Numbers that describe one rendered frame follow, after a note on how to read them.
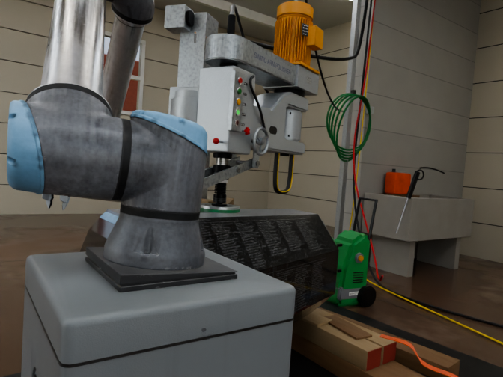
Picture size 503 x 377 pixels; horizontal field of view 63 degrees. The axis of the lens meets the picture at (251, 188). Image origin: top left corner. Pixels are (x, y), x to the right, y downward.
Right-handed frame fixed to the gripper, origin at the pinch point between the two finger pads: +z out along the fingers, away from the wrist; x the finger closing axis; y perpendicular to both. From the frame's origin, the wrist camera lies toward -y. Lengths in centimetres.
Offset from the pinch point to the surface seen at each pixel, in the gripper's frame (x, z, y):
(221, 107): 53, -53, -43
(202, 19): 24, -121, -111
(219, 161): 54, -27, -53
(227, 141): 58, -37, -42
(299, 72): 91, -88, -94
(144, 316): 66, 2, 98
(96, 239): 12.3, 13.3, -11.7
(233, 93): 59, -59, -39
